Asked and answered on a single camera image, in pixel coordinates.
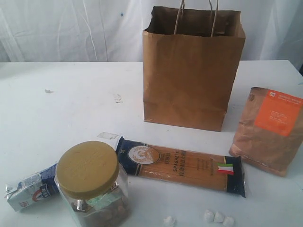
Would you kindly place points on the large brown paper shopping bag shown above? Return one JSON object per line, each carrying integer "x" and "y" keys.
{"x": 190, "y": 60}

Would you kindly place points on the clear tape piece on table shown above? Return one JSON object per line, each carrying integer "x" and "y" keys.
{"x": 107, "y": 135}

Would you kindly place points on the clear jar with gold lid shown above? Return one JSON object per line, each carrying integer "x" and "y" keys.
{"x": 94, "y": 185}

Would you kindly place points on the spaghetti packet dark blue ends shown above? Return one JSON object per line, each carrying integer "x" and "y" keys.
{"x": 215, "y": 172}

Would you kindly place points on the kraft pouch with orange label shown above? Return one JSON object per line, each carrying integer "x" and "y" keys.
{"x": 270, "y": 130}

